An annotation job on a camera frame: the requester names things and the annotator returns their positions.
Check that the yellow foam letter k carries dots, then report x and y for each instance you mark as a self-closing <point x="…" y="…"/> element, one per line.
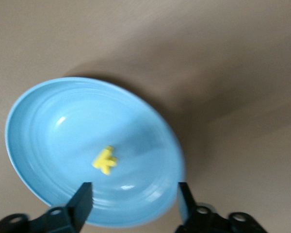
<point x="104" y="161"/>

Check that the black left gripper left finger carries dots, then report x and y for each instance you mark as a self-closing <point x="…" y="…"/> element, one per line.
<point x="82" y="206"/>

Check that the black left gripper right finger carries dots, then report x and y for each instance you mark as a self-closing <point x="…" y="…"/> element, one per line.
<point x="191" y="218"/>

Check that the blue round plate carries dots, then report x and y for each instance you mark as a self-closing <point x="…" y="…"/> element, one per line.
<point x="63" y="136"/>

